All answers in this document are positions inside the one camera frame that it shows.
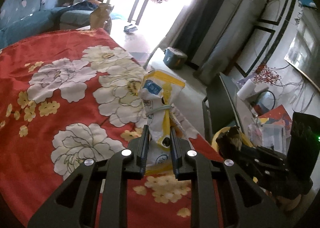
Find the white yellow bag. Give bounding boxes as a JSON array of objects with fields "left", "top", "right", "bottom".
[{"left": 138, "top": 70, "right": 199, "bottom": 175}]

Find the yellow rimmed trash bin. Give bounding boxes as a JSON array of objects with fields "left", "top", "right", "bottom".
[{"left": 211, "top": 126, "right": 258, "bottom": 184}]

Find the red paper packet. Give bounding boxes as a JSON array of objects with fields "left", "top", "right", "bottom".
[{"left": 258, "top": 105, "right": 292, "bottom": 131}]

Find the red floral tablecloth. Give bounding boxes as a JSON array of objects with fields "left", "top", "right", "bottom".
[{"left": 0, "top": 28, "right": 225, "bottom": 228}]

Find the white paper towel roll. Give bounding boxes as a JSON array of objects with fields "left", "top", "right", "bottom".
[{"left": 237, "top": 79, "right": 268, "bottom": 101}]

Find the red berry branch decoration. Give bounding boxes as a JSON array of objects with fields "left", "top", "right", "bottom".
[{"left": 253, "top": 64, "right": 281, "bottom": 85}]

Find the flat screen television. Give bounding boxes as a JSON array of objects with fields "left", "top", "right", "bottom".
[{"left": 284, "top": 7, "right": 320, "bottom": 90}]

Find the tall grey air conditioner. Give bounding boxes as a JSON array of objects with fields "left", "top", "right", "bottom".
[{"left": 198, "top": 0, "right": 266, "bottom": 85}]

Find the small blue stool bin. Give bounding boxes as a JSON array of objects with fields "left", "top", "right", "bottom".
[{"left": 163, "top": 47, "right": 187, "bottom": 70}]

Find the brown paper bag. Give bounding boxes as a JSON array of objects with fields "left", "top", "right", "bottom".
[{"left": 89, "top": 3, "right": 114, "bottom": 34}]

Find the blue floral sofa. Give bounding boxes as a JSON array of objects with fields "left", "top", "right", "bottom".
[{"left": 1, "top": 0, "right": 98, "bottom": 48}]

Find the dark grey curtain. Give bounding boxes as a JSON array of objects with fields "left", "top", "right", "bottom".
[{"left": 172, "top": 0, "right": 224, "bottom": 60}]

